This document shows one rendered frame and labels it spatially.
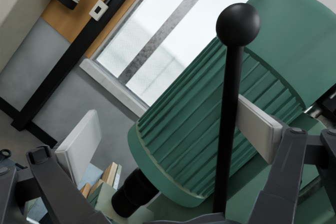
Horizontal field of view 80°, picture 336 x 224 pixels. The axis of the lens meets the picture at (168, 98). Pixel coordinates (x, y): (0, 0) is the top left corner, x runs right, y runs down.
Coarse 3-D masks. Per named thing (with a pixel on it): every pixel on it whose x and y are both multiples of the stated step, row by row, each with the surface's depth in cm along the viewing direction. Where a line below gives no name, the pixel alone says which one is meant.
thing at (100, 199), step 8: (104, 184) 40; (96, 192) 39; (104, 192) 39; (112, 192) 40; (88, 200) 40; (96, 200) 36; (104, 200) 37; (96, 208) 35; (104, 208) 36; (112, 208) 37; (144, 208) 43; (112, 216) 36; (120, 216) 37; (136, 216) 40; (144, 216) 41; (152, 216) 43
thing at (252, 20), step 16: (224, 16) 15; (240, 16) 15; (256, 16) 15; (224, 32) 16; (240, 32) 15; (256, 32) 16; (240, 48) 16; (240, 64) 17; (224, 80) 18; (224, 96) 18; (224, 112) 18; (224, 128) 19; (224, 144) 19; (224, 160) 20; (224, 176) 20; (224, 192) 21; (224, 208) 22
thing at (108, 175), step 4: (112, 164) 66; (116, 164) 68; (108, 168) 66; (112, 168) 65; (104, 172) 67; (108, 172) 63; (112, 172) 63; (104, 176) 64; (108, 176) 61; (112, 176) 62; (104, 180) 61; (108, 180) 60; (112, 180) 61
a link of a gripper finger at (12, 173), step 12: (0, 168) 11; (12, 168) 11; (0, 180) 11; (12, 180) 10; (0, 192) 10; (12, 192) 10; (0, 204) 9; (12, 204) 10; (24, 204) 11; (0, 216) 8; (12, 216) 9; (24, 216) 11
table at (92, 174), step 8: (88, 168) 65; (96, 168) 67; (88, 176) 62; (96, 176) 64; (80, 184) 58; (88, 192) 58; (40, 200) 46; (32, 208) 44; (40, 208) 45; (32, 216) 43; (40, 216) 44
